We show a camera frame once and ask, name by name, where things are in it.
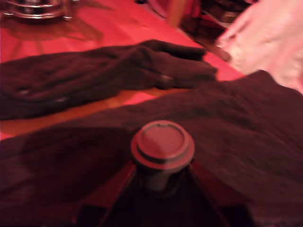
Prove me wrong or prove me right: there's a dark knitted cloth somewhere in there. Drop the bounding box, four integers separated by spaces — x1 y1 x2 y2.
0 39 303 227

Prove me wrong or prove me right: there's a grey coffee capsule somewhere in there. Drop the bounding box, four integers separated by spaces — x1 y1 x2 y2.
130 120 196 191

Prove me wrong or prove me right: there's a pale draped fabric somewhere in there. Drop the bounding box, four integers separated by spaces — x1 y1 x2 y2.
215 0 303 95

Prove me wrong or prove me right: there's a chrome wire utensil holder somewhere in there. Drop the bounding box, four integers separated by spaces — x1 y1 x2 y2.
0 0 74 24

